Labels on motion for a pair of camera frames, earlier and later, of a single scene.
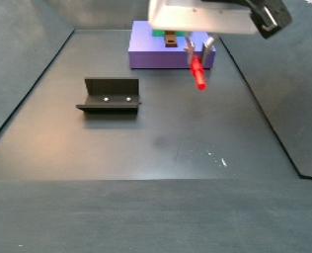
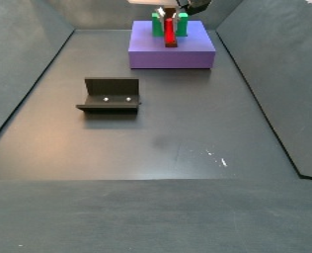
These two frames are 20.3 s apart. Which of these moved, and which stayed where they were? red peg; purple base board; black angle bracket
Moved: red peg
Stayed: purple base board; black angle bracket
